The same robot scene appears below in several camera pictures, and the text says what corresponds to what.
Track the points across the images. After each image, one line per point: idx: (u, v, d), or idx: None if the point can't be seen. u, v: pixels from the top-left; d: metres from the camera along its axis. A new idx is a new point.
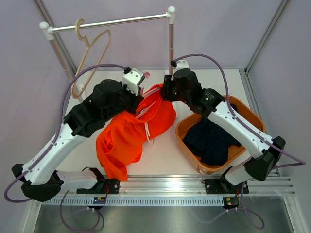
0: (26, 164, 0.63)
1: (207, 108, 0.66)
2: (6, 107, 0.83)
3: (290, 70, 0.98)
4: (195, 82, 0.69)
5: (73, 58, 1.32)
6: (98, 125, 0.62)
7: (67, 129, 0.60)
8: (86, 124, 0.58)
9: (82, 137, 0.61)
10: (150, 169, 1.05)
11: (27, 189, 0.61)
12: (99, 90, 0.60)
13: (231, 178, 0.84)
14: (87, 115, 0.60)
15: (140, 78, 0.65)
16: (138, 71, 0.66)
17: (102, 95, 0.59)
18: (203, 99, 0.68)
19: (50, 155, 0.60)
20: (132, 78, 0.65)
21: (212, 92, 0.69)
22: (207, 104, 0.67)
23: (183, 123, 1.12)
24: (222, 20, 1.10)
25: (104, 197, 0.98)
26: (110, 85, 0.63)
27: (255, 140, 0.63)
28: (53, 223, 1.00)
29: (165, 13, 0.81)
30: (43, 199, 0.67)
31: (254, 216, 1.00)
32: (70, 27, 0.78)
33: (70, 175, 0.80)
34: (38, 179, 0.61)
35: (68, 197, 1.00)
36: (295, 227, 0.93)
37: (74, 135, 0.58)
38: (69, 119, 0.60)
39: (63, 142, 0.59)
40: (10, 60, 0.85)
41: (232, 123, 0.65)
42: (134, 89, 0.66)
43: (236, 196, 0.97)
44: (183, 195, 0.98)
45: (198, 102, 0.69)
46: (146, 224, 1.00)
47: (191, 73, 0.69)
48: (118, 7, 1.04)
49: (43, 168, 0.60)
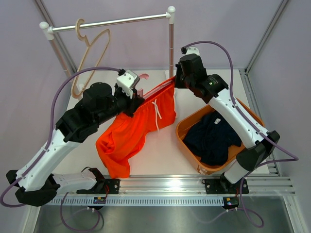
0: (20, 171, 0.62)
1: (210, 93, 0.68)
2: (6, 107, 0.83)
3: (290, 70, 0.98)
4: (199, 66, 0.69)
5: (73, 58, 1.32)
6: (91, 131, 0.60)
7: (59, 136, 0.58)
8: (77, 130, 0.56)
9: (74, 143, 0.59)
10: (150, 170, 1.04)
11: (21, 196, 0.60)
12: (88, 94, 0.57)
13: (230, 175, 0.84)
14: (79, 121, 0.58)
15: (132, 81, 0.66)
16: (132, 73, 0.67)
17: (92, 99, 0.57)
18: (206, 83, 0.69)
19: (43, 161, 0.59)
20: (125, 81, 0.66)
21: (216, 78, 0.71)
22: (210, 88, 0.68)
23: (184, 123, 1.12)
24: (222, 20, 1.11)
25: (104, 197, 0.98)
26: (101, 88, 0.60)
27: (250, 130, 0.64)
28: (53, 223, 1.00)
29: (166, 13, 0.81)
30: (39, 204, 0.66)
31: (254, 216, 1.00)
32: (70, 27, 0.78)
33: (67, 178, 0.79)
34: (32, 186, 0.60)
35: (69, 197, 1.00)
36: (295, 228, 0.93)
37: (65, 141, 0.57)
38: (60, 124, 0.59)
39: (55, 148, 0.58)
40: (10, 60, 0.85)
41: (231, 110, 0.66)
42: (129, 92, 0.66)
43: (236, 196, 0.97)
44: (183, 195, 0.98)
45: (201, 85, 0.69)
46: (146, 224, 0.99)
47: (196, 56, 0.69)
48: (118, 7, 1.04)
49: (36, 174, 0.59)
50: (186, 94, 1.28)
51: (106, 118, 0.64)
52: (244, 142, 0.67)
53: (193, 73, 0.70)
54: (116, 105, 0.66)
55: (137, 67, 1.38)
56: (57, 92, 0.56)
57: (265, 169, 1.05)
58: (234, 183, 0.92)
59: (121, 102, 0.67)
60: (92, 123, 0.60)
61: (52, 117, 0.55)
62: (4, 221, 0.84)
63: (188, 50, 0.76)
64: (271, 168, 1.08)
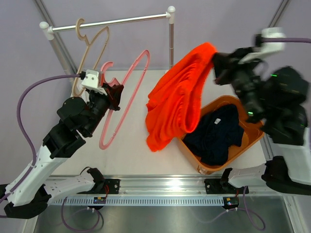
0: (9, 186, 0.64)
1: (300, 141, 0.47)
2: (7, 107, 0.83)
3: None
4: (291, 113, 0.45)
5: (73, 58, 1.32)
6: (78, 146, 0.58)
7: (45, 152, 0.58)
8: (63, 147, 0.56)
9: (61, 159, 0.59)
10: (150, 169, 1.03)
11: (10, 210, 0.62)
12: (62, 114, 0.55)
13: (235, 181, 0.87)
14: (65, 137, 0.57)
15: (96, 80, 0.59)
16: (93, 71, 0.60)
17: (65, 118, 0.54)
18: (294, 123, 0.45)
19: (30, 177, 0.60)
20: (90, 83, 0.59)
21: (302, 109, 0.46)
22: (292, 135, 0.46)
23: None
24: (223, 19, 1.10)
25: (104, 197, 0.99)
26: (72, 105, 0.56)
27: None
28: (53, 223, 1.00)
29: (165, 13, 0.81)
30: (29, 216, 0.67)
31: (255, 216, 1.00)
32: (70, 27, 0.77)
33: (60, 186, 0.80)
34: (21, 201, 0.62)
35: (69, 197, 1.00)
36: (295, 228, 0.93)
37: (52, 158, 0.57)
38: (48, 141, 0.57)
39: (43, 165, 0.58)
40: (10, 59, 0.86)
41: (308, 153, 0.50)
42: (100, 91, 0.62)
43: (236, 196, 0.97)
44: (183, 195, 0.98)
45: (290, 128, 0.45)
46: (146, 224, 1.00)
47: (294, 97, 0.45)
48: (118, 7, 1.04)
49: (24, 189, 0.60)
50: None
51: (94, 128, 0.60)
52: (290, 173, 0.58)
53: (272, 103, 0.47)
54: (96, 108, 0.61)
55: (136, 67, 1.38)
56: (18, 108, 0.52)
57: None
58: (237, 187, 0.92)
59: (99, 104, 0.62)
60: (77, 138, 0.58)
61: (25, 134, 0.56)
62: (5, 221, 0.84)
63: (265, 49, 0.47)
64: None
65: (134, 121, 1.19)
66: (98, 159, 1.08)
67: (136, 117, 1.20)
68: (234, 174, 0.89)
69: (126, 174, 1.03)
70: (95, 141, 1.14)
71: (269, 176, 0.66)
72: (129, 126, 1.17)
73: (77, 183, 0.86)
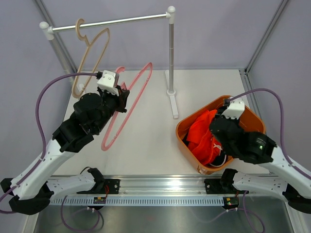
0: (15, 179, 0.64)
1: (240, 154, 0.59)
2: (7, 106, 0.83)
3: (295, 69, 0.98)
4: (235, 130, 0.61)
5: (73, 58, 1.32)
6: (87, 141, 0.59)
7: (55, 145, 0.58)
8: (74, 141, 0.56)
9: (70, 153, 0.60)
10: (150, 170, 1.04)
11: (15, 204, 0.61)
12: (78, 107, 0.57)
13: (240, 185, 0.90)
14: (75, 131, 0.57)
15: (113, 80, 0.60)
16: (110, 72, 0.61)
17: (82, 112, 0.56)
18: (255, 147, 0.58)
19: (38, 170, 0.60)
20: (106, 82, 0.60)
21: (258, 135, 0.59)
22: (261, 153, 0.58)
23: (183, 123, 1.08)
24: (223, 20, 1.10)
25: (104, 197, 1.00)
26: (90, 100, 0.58)
27: (285, 166, 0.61)
28: (53, 223, 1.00)
29: (166, 13, 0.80)
30: (32, 212, 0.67)
31: (254, 219, 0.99)
32: (70, 27, 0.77)
33: (62, 183, 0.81)
34: (27, 194, 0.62)
35: (69, 197, 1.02)
36: (295, 227, 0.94)
37: (61, 152, 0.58)
38: (58, 135, 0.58)
39: (52, 158, 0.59)
40: (11, 59, 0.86)
41: (289, 171, 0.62)
42: (113, 91, 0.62)
43: (236, 196, 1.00)
44: (182, 194, 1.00)
45: (249, 151, 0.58)
46: (146, 224, 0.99)
47: (226, 123, 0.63)
48: (118, 7, 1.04)
49: (30, 183, 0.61)
50: (186, 94, 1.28)
51: (103, 125, 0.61)
52: (299, 191, 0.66)
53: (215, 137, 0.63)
54: (108, 107, 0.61)
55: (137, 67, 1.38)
56: (36, 107, 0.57)
57: (264, 169, 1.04)
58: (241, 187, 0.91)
59: (111, 104, 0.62)
60: (87, 133, 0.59)
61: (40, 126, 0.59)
62: (4, 221, 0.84)
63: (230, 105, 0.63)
64: None
65: (135, 121, 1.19)
66: (98, 160, 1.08)
67: (136, 117, 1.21)
68: (242, 178, 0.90)
69: (126, 174, 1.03)
70: (95, 141, 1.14)
71: (294, 196, 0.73)
72: (129, 126, 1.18)
73: (78, 182, 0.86)
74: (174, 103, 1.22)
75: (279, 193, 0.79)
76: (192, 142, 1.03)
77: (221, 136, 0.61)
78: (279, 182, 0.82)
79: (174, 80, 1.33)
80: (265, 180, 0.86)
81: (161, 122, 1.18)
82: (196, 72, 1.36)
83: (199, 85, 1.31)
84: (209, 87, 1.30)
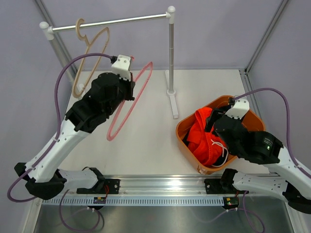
0: (29, 162, 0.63)
1: (249, 156, 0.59)
2: (6, 106, 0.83)
3: (295, 69, 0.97)
4: (242, 129, 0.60)
5: (73, 59, 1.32)
6: (99, 120, 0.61)
7: (69, 125, 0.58)
8: (88, 120, 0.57)
9: (84, 133, 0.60)
10: (150, 170, 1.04)
11: (32, 187, 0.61)
12: (96, 84, 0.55)
13: (240, 186, 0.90)
14: (89, 110, 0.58)
15: (129, 62, 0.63)
16: (124, 56, 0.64)
17: (100, 89, 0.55)
18: (263, 148, 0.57)
19: (54, 151, 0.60)
20: (122, 64, 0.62)
21: (265, 135, 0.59)
22: (268, 153, 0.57)
23: (183, 123, 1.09)
24: (223, 19, 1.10)
25: (104, 197, 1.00)
26: (107, 77, 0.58)
27: (290, 167, 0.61)
28: (53, 223, 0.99)
29: (166, 13, 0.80)
30: (46, 197, 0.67)
31: (254, 219, 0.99)
32: (70, 27, 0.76)
33: (72, 174, 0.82)
34: (43, 177, 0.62)
35: (69, 197, 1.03)
36: (295, 227, 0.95)
37: (76, 131, 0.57)
38: (70, 115, 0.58)
39: (66, 138, 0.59)
40: (11, 59, 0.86)
41: (295, 172, 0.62)
42: (128, 74, 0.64)
43: (236, 196, 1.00)
44: (182, 194, 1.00)
45: (256, 151, 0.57)
46: (146, 224, 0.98)
47: (233, 121, 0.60)
48: (118, 7, 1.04)
49: (46, 164, 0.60)
50: (186, 94, 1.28)
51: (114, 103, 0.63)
52: (300, 191, 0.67)
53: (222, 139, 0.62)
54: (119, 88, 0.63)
55: (137, 67, 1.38)
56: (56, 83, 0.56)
57: (264, 169, 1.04)
58: (241, 187, 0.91)
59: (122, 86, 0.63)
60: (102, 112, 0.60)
61: (57, 106, 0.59)
62: (4, 221, 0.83)
63: (236, 103, 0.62)
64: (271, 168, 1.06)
65: (135, 121, 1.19)
66: (98, 160, 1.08)
67: (136, 117, 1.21)
68: (242, 178, 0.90)
69: (126, 174, 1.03)
70: (95, 141, 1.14)
71: (295, 196, 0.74)
72: (129, 126, 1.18)
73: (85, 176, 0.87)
74: (173, 103, 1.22)
75: (279, 194, 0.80)
76: (193, 142, 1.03)
77: (228, 136, 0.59)
78: (279, 182, 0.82)
79: (174, 80, 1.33)
80: (265, 180, 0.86)
81: (162, 122, 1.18)
82: (196, 72, 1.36)
83: (199, 85, 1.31)
84: (209, 87, 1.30)
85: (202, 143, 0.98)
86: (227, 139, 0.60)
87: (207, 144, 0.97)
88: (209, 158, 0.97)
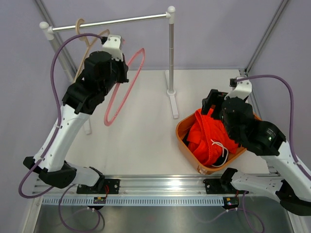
0: (37, 155, 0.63)
1: (250, 145, 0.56)
2: (6, 106, 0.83)
3: (294, 70, 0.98)
4: (251, 115, 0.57)
5: (73, 58, 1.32)
6: (98, 99, 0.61)
7: (69, 110, 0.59)
8: (86, 100, 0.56)
9: (85, 115, 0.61)
10: (150, 170, 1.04)
11: (46, 176, 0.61)
12: (90, 61, 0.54)
13: (238, 184, 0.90)
14: (85, 91, 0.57)
15: (119, 41, 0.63)
16: (114, 35, 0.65)
17: (94, 66, 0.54)
18: (265, 138, 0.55)
19: (59, 138, 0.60)
20: (113, 43, 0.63)
21: (269, 125, 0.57)
22: (269, 144, 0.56)
23: (183, 123, 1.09)
24: (223, 20, 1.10)
25: (104, 197, 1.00)
26: (99, 55, 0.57)
27: (289, 163, 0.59)
28: (53, 223, 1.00)
29: (166, 13, 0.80)
30: (60, 186, 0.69)
31: (254, 219, 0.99)
32: (70, 27, 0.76)
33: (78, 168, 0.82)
34: (54, 165, 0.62)
35: (68, 197, 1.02)
36: (295, 227, 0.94)
37: (77, 114, 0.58)
38: (68, 99, 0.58)
39: (68, 123, 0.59)
40: (11, 59, 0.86)
41: (293, 168, 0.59)
42: (119, 54, 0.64)
43: (236, 196, 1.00)
44: (182, 194, 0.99)
45: (258, 141, 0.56)
46: (146, 224, 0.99)
47: (244, 105, 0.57)
48: (118, 7, 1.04)
49: (55, 152, 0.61)
50: (186, 94, 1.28)
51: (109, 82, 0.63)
52: (294, 190, 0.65)
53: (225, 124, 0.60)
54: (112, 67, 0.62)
55: (137, 67, 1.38)
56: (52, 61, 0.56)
57: (264, 169, 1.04)
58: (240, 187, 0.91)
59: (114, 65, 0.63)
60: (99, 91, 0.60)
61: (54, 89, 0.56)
62: (5, 221, 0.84)
63: (238, 86, 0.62)
64: (271, 168, 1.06)
65: (134, 121, 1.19)
66: (98, 159, 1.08)
67: (136, 117, 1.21)
68: (240, 177, 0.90)
69: (126, 174, 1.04)
70: (95, 141, 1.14)
71: (286, 196, 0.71)
72: (129, 126, 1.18)
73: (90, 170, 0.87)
74: (174, 103, 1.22)
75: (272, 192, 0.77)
76: (193, 143, 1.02)
77: (234, 118, 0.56)
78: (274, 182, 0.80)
79: (174, 80, 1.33)
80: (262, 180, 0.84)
81: (162, 122, 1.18)
82: (196, 72, 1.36)
83: (199, 85, 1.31)
84: (209, 87, 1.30)
85: (202, 143, 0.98)
86: (232, 121, 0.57)
87: (207, 144, 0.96)
88: (209, 158, 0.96)
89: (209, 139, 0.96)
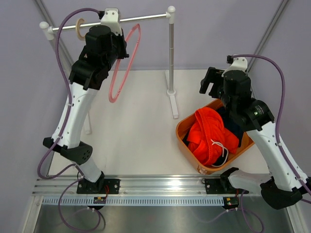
0: (54, 134, 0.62)
1: (236, 114, 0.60)
2: (6, 107, 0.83)
3: (294, 70, 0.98)
4: (247, 89, 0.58)
5: (74, 59, 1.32)
6: (103, 74, 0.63)
7: (77, 87, 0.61)
8: (93, 74, 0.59)
9: (94, 91, 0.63)
10: (150, 170, 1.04)
11: (68, 153, 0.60)
12: (91, 36, 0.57)
13: (234, 179, 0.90)
14: (90, 66, 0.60)
15: (117, 14, 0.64)
16: (111, 9, 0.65)
17: (97, 40, 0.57)
18: (251, 113, 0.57)
19: (74, 114, 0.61)
20: (110, 17, 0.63)
21: (261, 104, 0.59)
22: (253, 119, 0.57)
23: (184, 123, 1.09)
24: (223, 20, 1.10)
25: (104, 197, 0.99)
26: (98, 30, 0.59)
27: (270, 141, 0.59)
28: (53, 223, 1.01)
29: (166, 13, 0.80)
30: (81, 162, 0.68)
31: (254, 219, 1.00)
32: (70, 27, 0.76)
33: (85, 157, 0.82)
34: (72, 141, 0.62)
35: (67, 197, 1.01)
36: (295, 227, 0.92)
37: (86, 90, 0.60)
38: (74, 76, 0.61)
39: (79, 99, 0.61)
40: (11, 59, 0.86)
41: (273, 148, 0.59)
42: (117, 28, 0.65)
43: (236, 196, 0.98)
44: (182, 195, 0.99)
45: (245, 113, 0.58)
46: (146, 224, 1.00)
47: (245, 76, 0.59)
48: (118, 8, 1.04)
49: (71, 128, 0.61)
50: (186, 94, 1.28)
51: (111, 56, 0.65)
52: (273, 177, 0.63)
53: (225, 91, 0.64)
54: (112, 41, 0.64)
55: (137, 67, 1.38)
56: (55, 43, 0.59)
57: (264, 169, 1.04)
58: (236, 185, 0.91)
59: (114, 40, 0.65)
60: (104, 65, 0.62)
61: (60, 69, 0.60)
62: (5, 221, 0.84)
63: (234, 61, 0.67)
64: None
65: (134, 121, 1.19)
66: (98, 159, 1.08)
67: (136, 117, 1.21)
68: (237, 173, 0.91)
69: (126, 174, 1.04)
70: (95, 141, 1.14)
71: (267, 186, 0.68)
72: (129, 126, 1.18)
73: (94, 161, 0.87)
74: (174, 103, 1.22)
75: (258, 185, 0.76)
76: (193, 143, 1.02)
77: (231, 86, 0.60)
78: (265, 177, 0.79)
79: (174, 80, 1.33)
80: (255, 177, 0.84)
81: (162, 122, 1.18)
82: (196, 72, 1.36)
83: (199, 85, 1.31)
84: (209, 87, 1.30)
85: (202, 143, 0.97)
86: (229, 89, 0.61)
87: (207, 144, 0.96)
88: (208, 158, 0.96)
89: (208, 139, 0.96)
